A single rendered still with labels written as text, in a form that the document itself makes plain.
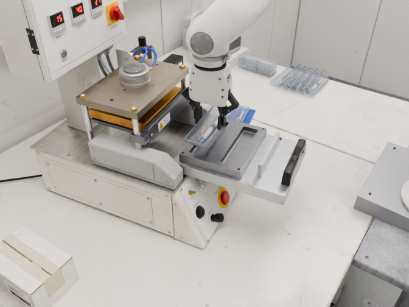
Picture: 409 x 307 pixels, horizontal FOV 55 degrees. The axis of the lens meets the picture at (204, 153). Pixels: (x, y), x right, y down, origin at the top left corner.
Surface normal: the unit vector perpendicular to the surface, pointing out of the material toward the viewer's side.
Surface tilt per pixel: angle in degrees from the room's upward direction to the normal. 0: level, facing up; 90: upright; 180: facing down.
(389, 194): 3
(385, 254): 0
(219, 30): 89
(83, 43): 90
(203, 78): 90
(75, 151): 0
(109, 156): 90
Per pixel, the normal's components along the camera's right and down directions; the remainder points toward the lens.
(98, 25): 0.91, 0.26
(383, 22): -0.58, 0.50
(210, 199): 0.82, -0.10
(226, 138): 0.00, -0.79
